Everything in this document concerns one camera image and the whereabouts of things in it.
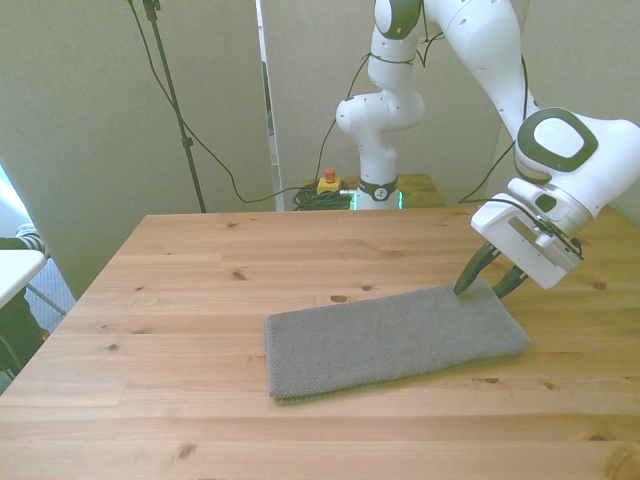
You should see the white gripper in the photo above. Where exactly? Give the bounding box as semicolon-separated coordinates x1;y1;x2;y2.
452;192;584;300

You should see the grey terry towel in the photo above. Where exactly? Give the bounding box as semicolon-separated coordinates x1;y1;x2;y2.
263;278;532;407

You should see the yellow emergency stop button box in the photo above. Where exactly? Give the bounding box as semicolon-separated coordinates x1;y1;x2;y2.
315;168;347;197

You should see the striped fabric sleeve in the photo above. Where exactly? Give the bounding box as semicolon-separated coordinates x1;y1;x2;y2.
0;224;49;258

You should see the white folding side table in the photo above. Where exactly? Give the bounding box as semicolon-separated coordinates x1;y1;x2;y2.
0;247;67;317

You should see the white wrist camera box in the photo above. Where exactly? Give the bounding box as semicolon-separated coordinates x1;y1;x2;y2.
508;215;585;270

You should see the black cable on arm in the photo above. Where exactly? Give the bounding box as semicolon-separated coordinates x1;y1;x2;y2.
315;0;542;206

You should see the coiled dark cable bundle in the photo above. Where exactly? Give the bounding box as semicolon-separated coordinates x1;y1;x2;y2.
291;185;357;212

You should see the white partition post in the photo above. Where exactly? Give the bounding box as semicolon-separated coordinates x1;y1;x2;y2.
255;0;287;212

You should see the black cable on stand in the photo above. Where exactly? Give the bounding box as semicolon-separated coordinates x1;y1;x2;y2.
124;0;307;204

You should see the black camera stand pole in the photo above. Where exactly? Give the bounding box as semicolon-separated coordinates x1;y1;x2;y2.
141;0;208;214

